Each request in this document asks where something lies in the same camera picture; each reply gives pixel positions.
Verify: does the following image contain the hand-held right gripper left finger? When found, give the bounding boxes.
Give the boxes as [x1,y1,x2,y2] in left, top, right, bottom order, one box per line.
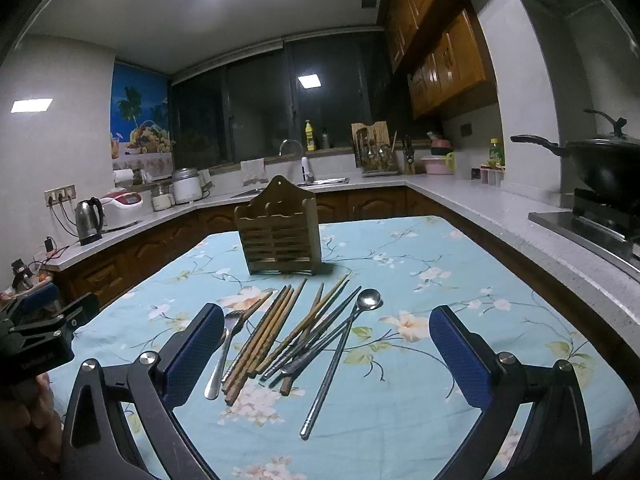
[60,304,226,480]

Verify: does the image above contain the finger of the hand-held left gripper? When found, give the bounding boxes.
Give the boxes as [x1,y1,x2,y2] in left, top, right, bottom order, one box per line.
[57,292,101,333]

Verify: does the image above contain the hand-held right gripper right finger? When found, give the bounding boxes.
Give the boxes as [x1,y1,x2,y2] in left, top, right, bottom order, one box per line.
[429,305,593,480]

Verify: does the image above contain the metal fork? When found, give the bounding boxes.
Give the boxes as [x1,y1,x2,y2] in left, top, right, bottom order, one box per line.
[204,310,246,401]

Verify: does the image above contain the pile of wooden chopsticks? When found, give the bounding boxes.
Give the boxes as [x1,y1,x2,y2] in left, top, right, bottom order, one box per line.
[221,275,351,407]

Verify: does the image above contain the metal spoon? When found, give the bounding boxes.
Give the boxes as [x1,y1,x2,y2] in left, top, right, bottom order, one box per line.
[280,288,384,378]

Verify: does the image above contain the metal chopstick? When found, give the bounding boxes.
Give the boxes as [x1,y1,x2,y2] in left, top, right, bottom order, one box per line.
[260,286,363,381]
[299,327,352,441]
[269,301,363,388]

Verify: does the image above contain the wooden utensil holder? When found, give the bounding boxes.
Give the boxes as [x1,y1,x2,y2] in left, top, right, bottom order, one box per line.
[235,175,318,277]

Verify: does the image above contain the person's left hand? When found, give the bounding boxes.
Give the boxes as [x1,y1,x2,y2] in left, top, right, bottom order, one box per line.
[0,375,63,461]

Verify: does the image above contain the steel electric kettle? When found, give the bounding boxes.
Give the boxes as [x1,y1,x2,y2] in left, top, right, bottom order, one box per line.
[75,197,106,247]

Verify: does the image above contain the wooden lower cabinets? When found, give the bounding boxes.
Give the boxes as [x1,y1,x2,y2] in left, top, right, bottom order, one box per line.
[52,185,506,311]

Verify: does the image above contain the wooden cabinets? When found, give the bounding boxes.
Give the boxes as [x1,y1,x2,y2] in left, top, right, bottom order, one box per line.
[52,185,506,311]
[381,0,501,122]

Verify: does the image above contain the white and red rice cooker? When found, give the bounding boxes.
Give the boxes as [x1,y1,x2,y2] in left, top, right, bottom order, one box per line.
[97,191,144,233]

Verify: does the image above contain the floral light blue tablecloth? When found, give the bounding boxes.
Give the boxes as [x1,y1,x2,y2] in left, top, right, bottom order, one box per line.
[47,215,640,480]

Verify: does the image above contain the glass jar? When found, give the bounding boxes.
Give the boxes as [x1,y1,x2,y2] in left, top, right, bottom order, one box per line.
[151,185,174,212]

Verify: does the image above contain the grey kitchen countertop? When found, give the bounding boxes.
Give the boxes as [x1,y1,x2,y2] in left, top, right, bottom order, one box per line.
[42,172,640,361]

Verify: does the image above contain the row of spice jars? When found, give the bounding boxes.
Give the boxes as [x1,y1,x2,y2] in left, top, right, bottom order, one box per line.
[470,164,506,186]

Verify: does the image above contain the gas stove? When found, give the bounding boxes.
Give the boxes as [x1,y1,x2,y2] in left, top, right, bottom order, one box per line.
[528,187,640,274]

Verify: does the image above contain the beige hanging towel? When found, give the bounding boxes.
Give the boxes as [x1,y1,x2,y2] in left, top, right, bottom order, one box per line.
[240,158,269,186]

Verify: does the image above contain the pink plastic basin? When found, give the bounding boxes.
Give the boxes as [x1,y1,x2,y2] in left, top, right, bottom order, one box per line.
[420,156,453,176]

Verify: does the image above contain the stack of bowls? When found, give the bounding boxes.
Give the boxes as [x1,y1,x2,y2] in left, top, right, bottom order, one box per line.
[427,131,454,158]

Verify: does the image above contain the steel kitchen sink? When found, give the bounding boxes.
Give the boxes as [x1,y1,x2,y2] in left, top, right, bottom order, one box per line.
[231,176,351,199]

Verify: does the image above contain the chrome kitchen faucet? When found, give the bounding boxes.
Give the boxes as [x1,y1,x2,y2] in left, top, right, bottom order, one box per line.
[278,138,315,185]

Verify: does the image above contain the wooden knife block rack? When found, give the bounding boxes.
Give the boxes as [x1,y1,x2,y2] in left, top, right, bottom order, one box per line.
[352,121,401,177]

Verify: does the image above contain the black wok with lid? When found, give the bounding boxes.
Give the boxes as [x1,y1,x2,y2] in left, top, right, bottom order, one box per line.
[510,108,640,207]

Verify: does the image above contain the dark kitchen window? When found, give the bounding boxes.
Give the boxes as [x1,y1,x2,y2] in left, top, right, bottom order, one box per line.
[170,34,416,167]

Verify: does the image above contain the wooden upper cabinets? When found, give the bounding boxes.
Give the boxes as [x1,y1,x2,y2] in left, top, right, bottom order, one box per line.
[381,0,501,122]

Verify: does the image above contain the wall power outlet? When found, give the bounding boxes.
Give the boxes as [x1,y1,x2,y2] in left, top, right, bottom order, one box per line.
[45,185,77,207]

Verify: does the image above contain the fruit and palm wall poster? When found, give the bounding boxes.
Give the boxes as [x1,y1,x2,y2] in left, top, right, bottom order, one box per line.
[111,61,176,172]

